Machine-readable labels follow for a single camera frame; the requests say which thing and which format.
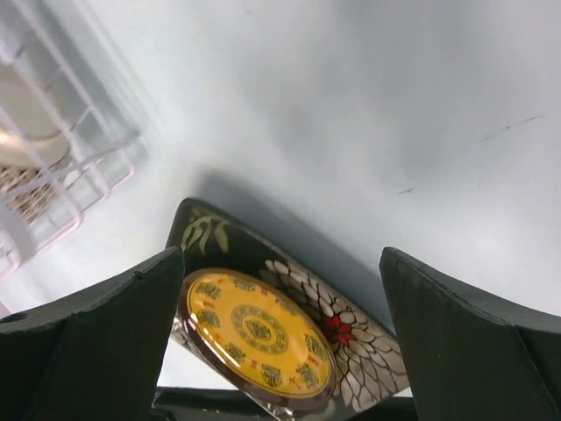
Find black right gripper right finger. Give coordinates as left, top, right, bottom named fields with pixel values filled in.
left=380, top=247, right=560, bottom=420

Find brown lattice pattern bowl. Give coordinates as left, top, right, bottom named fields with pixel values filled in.
left=1, top=64, right=72, bottom=194

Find white wire dish rack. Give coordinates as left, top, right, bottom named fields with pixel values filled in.
left=1, top=1, right=143, bottom=276

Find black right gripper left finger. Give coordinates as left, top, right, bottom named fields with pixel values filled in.
left=1, top=246, right=184, bottom=420

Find yellow round plate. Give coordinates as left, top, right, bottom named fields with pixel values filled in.
left=178, top=268, right=337, bottom=410

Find black yellow square plate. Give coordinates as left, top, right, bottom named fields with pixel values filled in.
left=167, top=198, right=409, bottom=420

